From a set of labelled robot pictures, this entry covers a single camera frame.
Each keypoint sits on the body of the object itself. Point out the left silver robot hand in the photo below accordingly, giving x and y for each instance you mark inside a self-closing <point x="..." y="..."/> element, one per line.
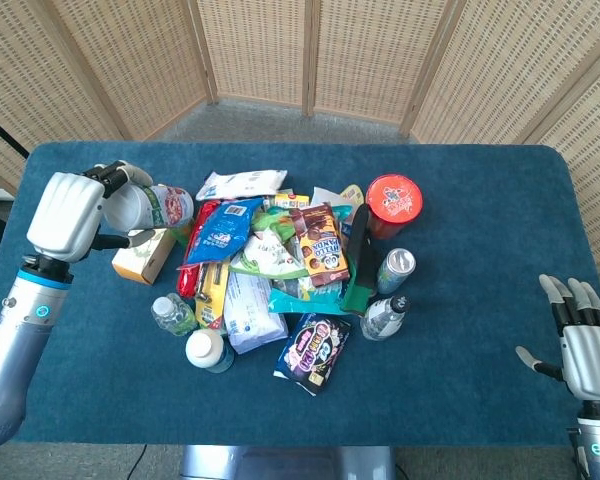
<point x="65" y="215"/>

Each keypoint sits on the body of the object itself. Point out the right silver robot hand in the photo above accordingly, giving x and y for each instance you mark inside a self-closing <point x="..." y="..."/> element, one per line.
<point x="595" y="365"/>

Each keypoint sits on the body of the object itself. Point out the white yogurt cup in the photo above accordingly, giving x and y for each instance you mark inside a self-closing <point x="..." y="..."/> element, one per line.
<point x="155" y="207"/>

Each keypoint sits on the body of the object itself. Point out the white slim snack bag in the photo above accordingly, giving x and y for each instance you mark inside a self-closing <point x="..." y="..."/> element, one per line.
<point x="245" y="182"/>

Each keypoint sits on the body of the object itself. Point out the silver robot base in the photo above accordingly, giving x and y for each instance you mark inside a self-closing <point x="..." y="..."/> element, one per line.
<point x="285" y="462"/>

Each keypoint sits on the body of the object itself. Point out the clear bottle green label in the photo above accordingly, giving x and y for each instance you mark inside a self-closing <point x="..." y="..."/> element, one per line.
<point x="172" y="315"/>

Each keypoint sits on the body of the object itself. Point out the white lidded bottle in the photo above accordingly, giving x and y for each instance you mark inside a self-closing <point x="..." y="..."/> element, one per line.
<point x="207" y="350"/>

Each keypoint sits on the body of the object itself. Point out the clear bottle black cap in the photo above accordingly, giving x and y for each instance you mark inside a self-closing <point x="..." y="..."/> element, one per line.
<point x="384" y="315"/>

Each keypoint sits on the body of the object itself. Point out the silver blue drink can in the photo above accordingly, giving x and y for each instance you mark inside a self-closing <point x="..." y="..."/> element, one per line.
<point x="396" y="270"/>

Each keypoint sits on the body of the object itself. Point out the yellow and white carton box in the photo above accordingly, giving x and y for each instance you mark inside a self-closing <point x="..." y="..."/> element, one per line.
<point x="142" y="260"/>

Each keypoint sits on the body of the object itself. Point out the black pole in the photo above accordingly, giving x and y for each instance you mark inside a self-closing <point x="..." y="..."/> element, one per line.
<point x="5" y="129"/>

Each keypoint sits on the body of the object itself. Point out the blue carpet table mat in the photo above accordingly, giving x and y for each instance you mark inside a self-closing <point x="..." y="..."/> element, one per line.
<point x="455" y="350"/>

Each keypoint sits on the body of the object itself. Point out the blue snack bag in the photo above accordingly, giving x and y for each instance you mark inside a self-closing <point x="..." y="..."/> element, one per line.
<point x="220" y="232"/>

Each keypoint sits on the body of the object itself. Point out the yellow snack package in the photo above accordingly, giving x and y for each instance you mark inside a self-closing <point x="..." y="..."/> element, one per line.
<point x="211" y="295"/>

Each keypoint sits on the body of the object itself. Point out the green crumpled bag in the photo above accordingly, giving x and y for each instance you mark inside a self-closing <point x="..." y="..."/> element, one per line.
<point x="272" y="222"/>

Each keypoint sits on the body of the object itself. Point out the white and green snack bag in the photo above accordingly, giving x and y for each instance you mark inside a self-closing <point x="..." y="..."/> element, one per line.
<point x="270" y="260"/>

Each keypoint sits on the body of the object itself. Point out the white wet wipes pouch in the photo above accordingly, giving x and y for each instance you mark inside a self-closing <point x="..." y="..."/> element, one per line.
<point x="255" y="315"/>

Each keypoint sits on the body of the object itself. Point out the small yellow box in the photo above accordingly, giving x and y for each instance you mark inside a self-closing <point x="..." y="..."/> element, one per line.
<point x="292" y="201"/>

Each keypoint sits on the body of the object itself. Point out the teal flat package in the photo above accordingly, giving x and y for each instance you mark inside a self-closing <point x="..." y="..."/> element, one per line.
<point x="305" y="300"/>

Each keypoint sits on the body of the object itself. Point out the black and green long pack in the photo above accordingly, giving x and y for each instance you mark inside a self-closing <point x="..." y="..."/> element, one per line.
<point x="362" y="260"/>

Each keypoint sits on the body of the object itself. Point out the brown Hello Panda box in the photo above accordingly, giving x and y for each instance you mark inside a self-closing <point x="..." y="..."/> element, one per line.
<point x="322" y="247"/>

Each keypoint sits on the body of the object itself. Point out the red cup orange lid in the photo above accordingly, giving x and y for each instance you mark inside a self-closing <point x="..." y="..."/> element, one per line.
<point x="394" y="200"/>

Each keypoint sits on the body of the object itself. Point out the white pale snack bag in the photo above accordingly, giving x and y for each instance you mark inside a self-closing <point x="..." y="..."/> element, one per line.
<point x="327" y="196"/>

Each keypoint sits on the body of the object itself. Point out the teal blue small pack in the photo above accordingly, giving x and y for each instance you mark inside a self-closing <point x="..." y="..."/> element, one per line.
<point x="345" y="217"/>

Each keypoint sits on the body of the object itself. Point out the dark purple snack bag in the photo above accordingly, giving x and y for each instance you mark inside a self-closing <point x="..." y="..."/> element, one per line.
<point x="312" y="355"/>

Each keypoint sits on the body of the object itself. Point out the yellow rimmed round pack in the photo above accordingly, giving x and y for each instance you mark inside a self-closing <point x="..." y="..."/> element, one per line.
<point x="352" y="194"/>

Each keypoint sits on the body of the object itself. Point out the wicker folding screen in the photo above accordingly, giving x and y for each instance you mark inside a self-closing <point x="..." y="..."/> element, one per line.
<point x="370" y="55"/>

